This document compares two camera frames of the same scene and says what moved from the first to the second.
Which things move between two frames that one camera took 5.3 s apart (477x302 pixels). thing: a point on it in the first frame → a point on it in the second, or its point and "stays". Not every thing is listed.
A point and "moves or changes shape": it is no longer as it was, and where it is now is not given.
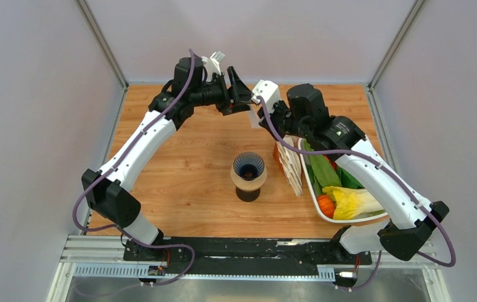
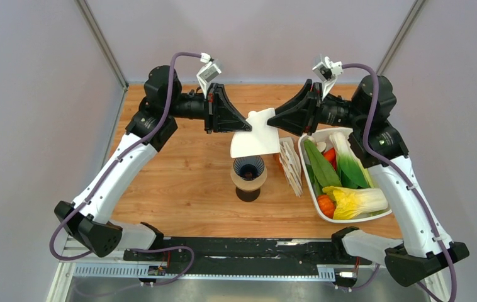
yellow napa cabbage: (350, 202) stays
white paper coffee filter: (254, 118) moves or changes shape
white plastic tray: (302, 152) stays
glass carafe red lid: (248, 196) stays
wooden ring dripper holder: (248, 185) stays
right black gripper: (263, 123) → (300, 114)
